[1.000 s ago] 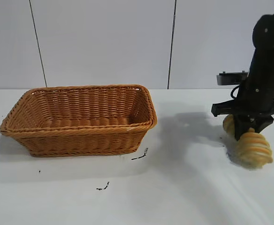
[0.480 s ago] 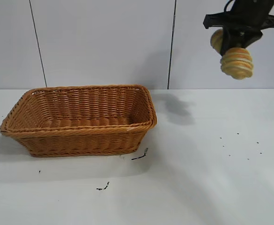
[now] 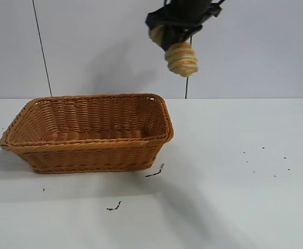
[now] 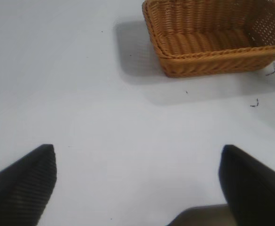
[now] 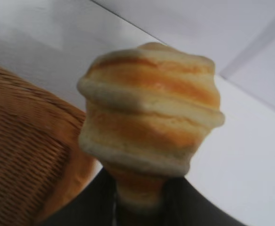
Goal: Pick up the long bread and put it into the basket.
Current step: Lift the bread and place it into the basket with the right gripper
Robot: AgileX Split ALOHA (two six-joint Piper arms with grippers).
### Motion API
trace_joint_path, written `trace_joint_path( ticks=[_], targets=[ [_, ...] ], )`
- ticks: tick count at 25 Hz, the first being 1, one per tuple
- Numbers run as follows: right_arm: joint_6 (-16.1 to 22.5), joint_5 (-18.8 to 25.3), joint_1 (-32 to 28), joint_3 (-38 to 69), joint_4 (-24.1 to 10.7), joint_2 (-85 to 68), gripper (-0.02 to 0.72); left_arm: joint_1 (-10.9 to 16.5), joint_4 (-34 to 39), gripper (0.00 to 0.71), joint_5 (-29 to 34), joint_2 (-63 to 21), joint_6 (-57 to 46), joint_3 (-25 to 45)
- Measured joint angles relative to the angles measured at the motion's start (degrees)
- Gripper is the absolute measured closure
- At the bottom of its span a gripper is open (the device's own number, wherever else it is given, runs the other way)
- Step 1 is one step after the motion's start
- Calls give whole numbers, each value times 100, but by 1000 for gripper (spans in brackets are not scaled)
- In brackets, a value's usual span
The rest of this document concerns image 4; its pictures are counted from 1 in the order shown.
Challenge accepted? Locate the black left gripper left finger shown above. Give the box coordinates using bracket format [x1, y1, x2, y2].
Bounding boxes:
[0, 144, 57, 226]

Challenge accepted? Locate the brown wicker basket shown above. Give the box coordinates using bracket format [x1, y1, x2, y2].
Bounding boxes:
[141, 0, 275, 78]

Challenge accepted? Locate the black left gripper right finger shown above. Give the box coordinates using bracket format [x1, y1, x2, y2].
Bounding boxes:
[217, 144, 275, 226]

